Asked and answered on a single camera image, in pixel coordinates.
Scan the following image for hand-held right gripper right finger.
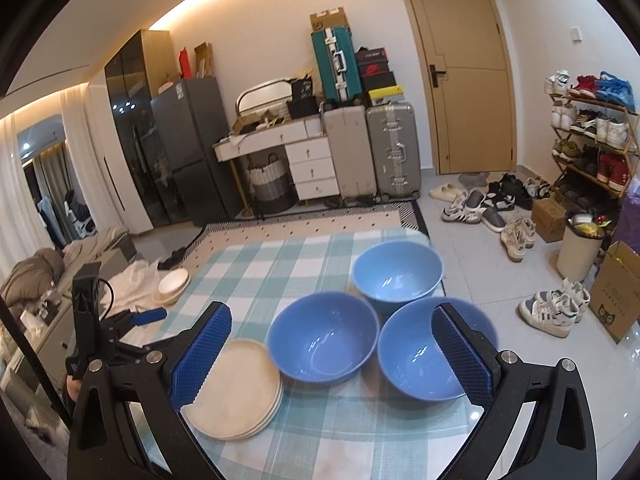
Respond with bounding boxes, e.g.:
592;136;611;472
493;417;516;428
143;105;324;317
431;302;598;480

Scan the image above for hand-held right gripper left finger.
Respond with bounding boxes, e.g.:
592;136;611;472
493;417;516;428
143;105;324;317
66;301;233;480

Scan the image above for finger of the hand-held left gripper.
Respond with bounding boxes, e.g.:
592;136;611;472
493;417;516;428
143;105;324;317
107;308;169;330
102;322;151;357

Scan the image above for blue bowl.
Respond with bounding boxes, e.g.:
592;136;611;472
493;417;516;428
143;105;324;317
267;291;380;387
351;241;445;317
377;296;498;403

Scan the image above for cream round plate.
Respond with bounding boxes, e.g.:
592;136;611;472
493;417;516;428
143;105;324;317
182;338;281;433
186;342;283;438
189;347;284;442

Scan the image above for white plastic bag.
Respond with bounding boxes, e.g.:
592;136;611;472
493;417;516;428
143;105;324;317
102;260;166;321

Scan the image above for grey sofa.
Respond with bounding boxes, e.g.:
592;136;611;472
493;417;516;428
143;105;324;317
0;225;136;311

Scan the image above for white teal sneaker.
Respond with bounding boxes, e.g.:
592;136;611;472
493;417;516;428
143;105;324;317
518;290;576;338
562;277;592;323

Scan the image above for green checked tablecloth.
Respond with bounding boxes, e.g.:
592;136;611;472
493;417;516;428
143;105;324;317
125;227;496;480

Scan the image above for white trash bin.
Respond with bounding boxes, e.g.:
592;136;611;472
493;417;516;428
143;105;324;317
556;210;606;283

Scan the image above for scattered shoes and slippers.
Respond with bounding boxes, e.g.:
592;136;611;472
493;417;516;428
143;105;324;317
430;172;556;263

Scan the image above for brown cardboard box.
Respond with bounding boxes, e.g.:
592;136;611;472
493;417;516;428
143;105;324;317
531;198;568;244

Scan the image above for patterned rug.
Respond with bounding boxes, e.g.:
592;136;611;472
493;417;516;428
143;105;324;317
165;201;432;281

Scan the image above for cat printed cardboard box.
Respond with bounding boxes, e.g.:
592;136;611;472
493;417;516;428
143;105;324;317
587;241;640;345

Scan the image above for grey refrigerator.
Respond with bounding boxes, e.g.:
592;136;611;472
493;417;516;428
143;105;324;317
150;77;244;226

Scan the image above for woven laundry basket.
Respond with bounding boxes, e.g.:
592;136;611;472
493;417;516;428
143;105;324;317
245;155;296;214

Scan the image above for black glass cabinet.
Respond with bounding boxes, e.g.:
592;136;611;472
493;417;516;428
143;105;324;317
104;30;193;233

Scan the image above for silver suitcase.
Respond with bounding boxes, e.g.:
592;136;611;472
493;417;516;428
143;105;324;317
366;101;422;198

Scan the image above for purple bag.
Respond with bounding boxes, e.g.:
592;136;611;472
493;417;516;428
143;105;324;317
620;175;640;256

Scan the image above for white dressing table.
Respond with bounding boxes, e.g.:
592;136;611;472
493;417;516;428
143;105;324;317
214;115;335;221

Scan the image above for beige suitcase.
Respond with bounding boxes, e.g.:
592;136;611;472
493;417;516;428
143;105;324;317
322;105;379;201

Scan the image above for oval vanity mirror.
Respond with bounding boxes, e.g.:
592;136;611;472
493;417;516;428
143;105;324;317
235;78;296;121

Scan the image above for black bag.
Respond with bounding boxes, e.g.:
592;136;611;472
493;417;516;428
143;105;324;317
287;97;321;118

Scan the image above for shoe rack with shoes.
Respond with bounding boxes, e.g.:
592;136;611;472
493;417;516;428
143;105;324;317
544;70;640;211

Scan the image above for wooden shoe rack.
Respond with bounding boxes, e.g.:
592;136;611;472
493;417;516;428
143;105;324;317
550;87;640;201

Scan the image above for flat cardboard box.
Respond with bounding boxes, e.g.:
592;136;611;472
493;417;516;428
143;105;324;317
194;42;213;79

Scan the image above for yellow black shoe box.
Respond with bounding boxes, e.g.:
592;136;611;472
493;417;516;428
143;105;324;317
367;85;403;106

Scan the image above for black printed box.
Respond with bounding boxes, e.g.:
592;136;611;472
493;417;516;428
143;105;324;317
290;77;316;103

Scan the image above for tan wooden door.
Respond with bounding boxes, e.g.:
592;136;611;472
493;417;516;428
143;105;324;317
392;0;517;176

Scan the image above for teal suitcase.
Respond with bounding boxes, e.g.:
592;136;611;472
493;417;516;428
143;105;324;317
311;26;363;108

